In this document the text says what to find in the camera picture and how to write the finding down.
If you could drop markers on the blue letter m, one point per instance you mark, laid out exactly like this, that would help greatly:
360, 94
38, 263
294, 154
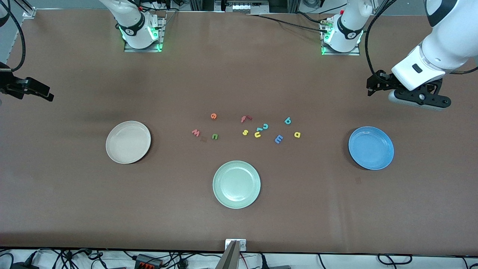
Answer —
278, 139

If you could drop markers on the red letter f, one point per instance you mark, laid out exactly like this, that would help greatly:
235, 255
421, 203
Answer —
244, 119

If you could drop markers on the metal post mounting bracket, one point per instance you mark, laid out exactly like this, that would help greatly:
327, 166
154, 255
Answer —
242, 245

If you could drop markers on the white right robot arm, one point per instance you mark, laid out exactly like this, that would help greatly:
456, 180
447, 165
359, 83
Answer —
134, 18

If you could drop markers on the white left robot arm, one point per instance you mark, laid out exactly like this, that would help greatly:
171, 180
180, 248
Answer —
448, 33

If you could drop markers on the aluminium frame post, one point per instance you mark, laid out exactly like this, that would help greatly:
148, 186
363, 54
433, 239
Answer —
201, 4

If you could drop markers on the blue plate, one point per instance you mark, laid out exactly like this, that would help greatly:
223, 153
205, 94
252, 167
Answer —
371, 148

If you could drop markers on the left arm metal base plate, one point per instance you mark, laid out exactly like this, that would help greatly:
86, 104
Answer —
354, 53

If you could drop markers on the pink letter w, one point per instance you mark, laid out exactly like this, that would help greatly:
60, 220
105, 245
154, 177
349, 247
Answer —
195, 132

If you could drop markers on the black orange power strip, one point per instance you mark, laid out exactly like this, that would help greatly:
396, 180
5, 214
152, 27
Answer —
147, 260

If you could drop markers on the pale green plate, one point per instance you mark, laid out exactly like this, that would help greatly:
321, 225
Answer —
236, 185

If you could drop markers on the aluminium camera post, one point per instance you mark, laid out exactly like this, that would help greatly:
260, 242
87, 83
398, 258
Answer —
228, 259

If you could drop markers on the beige brown plate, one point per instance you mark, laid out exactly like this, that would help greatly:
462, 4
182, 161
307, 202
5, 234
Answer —
127, 147

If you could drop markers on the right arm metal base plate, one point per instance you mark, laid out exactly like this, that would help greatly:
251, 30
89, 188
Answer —
130, 48

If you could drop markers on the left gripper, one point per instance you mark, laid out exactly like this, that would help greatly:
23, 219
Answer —
383, 81

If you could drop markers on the metal corner bracket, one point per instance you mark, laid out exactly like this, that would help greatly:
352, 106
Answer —
30, 13

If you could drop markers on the grey terminal block device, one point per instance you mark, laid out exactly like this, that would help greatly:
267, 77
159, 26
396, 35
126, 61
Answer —
242, 7

